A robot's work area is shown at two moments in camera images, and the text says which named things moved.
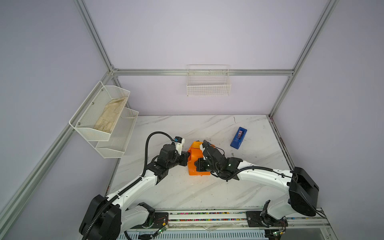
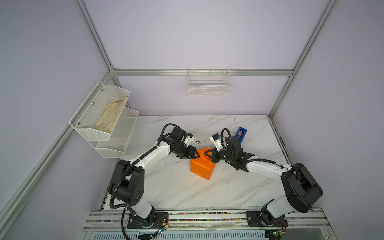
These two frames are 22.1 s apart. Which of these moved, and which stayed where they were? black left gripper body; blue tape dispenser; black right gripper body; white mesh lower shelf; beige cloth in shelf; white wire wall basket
Moved: black right gripper body; black left gripper body
Stayed: blue tape dispenser; beige cloth in shelf; white mesh lower shelf; white wire wall basket
